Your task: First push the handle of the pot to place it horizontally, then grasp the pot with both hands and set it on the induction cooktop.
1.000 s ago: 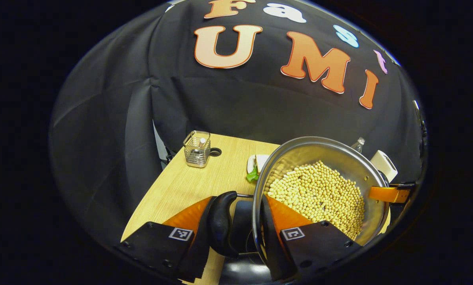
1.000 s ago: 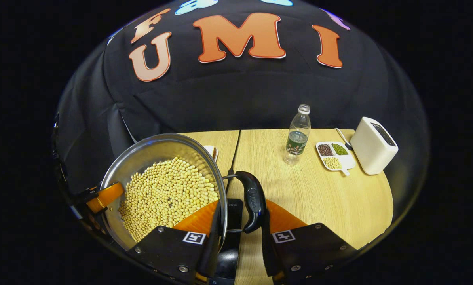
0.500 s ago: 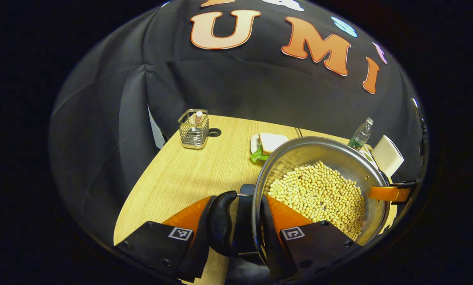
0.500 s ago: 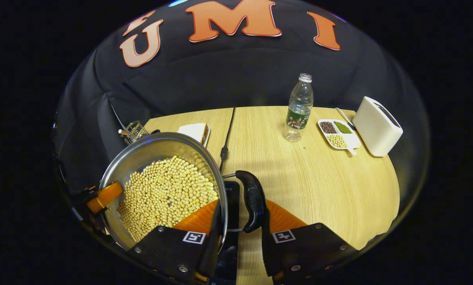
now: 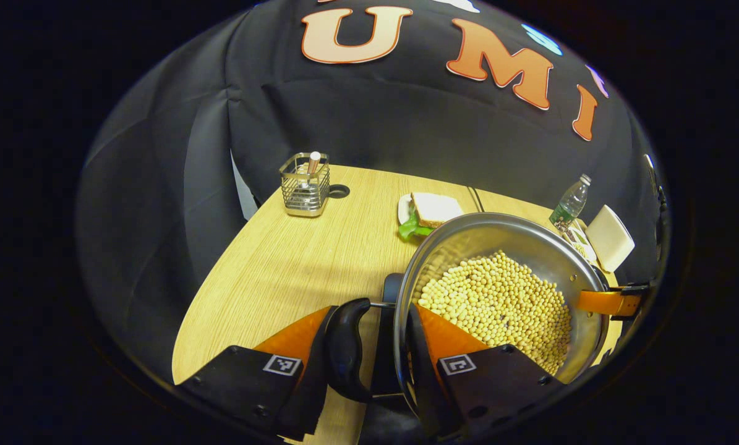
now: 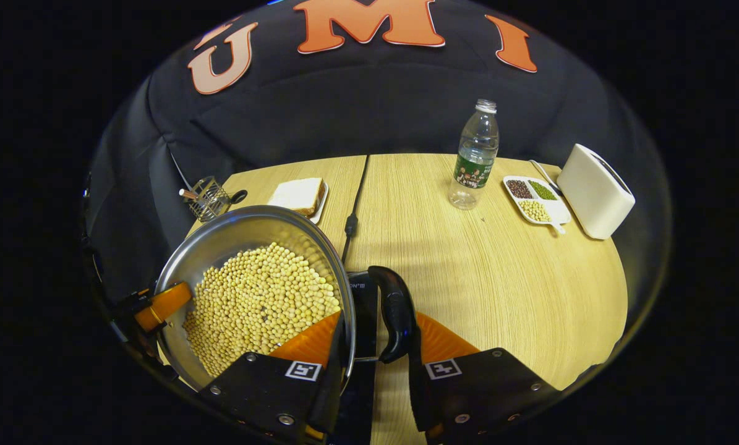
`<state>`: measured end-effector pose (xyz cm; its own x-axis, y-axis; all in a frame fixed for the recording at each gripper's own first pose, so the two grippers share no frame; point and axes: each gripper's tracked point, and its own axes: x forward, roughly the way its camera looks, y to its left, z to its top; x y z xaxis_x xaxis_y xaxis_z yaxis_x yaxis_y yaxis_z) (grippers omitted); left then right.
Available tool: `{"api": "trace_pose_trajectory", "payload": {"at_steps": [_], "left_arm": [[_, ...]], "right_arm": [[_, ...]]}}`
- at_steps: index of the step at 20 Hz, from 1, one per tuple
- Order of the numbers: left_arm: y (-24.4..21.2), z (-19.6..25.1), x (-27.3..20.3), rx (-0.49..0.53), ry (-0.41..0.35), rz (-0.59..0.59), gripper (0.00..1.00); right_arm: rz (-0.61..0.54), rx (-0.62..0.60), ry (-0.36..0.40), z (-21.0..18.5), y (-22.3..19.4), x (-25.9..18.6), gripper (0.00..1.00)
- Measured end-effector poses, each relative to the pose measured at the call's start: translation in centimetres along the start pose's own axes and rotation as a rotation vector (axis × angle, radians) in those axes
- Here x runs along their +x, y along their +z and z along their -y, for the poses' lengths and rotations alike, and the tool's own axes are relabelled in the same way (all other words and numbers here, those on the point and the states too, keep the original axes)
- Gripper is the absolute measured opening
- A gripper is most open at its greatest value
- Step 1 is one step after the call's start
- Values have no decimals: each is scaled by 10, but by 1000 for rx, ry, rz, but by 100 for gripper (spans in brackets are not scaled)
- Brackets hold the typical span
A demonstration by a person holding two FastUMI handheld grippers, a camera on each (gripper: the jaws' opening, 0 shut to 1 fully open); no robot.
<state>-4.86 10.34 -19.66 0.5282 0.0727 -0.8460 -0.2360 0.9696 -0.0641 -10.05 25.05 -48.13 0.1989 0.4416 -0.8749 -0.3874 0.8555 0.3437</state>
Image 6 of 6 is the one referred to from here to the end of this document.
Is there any white toaster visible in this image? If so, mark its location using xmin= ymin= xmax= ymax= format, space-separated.
xmin=557 ymin=143 xmax=636 ymax=240

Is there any white divided plate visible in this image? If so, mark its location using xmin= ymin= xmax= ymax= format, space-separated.
xmin=503 ymin=175 xmax=573 ymax=235

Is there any clear plastic water bottle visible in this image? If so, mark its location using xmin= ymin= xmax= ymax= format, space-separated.
xmin=448 ymin=98 xmax=500 ymax=211

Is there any small pile of soybeans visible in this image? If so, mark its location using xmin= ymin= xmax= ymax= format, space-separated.
xmin=519 ymin=199 xmax=552 ymax=223

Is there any steel pot with black handle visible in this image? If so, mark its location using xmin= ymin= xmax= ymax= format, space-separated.
xmin=154 ymin=205 xmax=418 ymax=396

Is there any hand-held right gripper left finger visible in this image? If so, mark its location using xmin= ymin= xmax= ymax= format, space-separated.
xmin=199 ymin=309 xmax=348 ymax=444

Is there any black power cable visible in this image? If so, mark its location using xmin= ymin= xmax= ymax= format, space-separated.
xmin=341 ymin=155 xmax=370 ymax=266

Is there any large pile of soybeans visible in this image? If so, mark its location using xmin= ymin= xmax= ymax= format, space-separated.
xmin=182 ymin=242 xmax=343 ymax=379

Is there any small white plate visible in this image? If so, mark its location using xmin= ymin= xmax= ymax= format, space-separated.
xmin=264 ymin=182 xmax=330 ymax=226

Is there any white toaster cable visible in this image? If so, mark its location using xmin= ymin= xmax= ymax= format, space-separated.
xmin=528 ymin=159 xmax=562 ymax=195

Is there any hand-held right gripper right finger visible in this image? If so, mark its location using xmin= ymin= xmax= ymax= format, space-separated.
xmin=406 ymin=311 xmax=562 ymax=445

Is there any wire mesh holder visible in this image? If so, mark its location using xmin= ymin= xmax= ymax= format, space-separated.
xmin=187 ymin=176 xmax=233 ymax=223

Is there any black induction cooktop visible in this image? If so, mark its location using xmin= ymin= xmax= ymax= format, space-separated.
xmin=344 ymin=270 xmax=382 ymax=445

